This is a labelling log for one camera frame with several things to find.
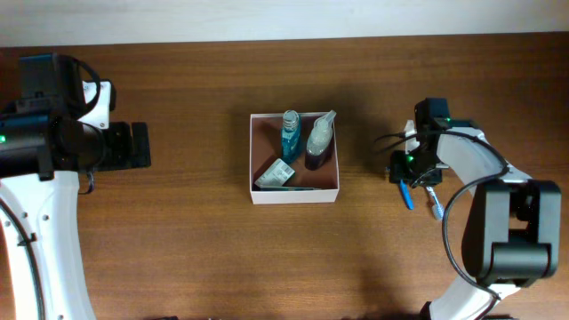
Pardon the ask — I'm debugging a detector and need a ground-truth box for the blue disposable razor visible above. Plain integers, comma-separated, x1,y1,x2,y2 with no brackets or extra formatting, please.
386,166,414,211

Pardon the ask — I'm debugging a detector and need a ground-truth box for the blue white toothbrush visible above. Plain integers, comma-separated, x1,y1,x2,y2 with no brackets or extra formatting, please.
425,187,445,220

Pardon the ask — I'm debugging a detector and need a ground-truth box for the clear pump soap bottle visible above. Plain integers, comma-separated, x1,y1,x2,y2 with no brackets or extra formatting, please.
305,110,336,171

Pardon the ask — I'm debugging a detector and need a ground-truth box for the teal mouthwash bottle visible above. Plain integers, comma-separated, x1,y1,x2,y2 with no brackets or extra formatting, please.
281,110,301,164

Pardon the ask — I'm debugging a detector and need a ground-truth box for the green white soap bar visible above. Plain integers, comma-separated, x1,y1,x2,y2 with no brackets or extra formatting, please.
254,158,295,188

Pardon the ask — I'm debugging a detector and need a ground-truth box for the green toothpaste tube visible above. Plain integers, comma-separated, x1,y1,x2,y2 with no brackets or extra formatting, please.
260,186,321,192

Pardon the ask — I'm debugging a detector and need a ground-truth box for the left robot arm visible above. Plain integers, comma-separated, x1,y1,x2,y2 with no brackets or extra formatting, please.
1,53,151,319

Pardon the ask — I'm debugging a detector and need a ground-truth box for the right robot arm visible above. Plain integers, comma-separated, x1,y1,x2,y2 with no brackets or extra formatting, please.
389,98,562,319

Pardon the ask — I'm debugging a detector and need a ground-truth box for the white cardboard box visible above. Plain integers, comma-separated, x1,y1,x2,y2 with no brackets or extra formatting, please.
249,113,340,204

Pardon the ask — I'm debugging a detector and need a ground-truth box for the right black cable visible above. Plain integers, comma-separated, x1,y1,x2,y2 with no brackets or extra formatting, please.
373,129,510,317

